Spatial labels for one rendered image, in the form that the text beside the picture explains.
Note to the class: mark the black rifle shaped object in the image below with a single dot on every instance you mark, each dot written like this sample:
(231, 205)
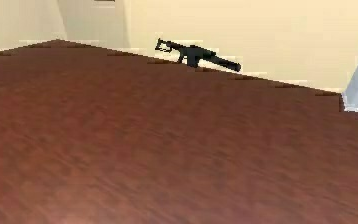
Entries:
(194, 55)

